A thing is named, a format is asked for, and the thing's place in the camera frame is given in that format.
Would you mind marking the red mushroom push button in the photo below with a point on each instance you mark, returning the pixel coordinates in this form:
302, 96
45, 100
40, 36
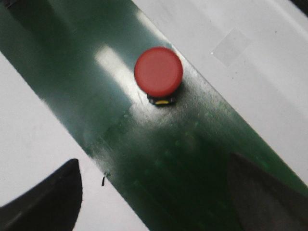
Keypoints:
158, 72

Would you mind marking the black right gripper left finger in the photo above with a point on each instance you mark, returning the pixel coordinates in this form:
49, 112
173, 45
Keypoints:
52, 205

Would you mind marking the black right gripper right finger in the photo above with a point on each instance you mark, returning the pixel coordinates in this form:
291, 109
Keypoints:
261, 201

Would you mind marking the green conveyor belt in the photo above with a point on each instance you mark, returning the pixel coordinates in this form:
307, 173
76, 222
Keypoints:
168, 162

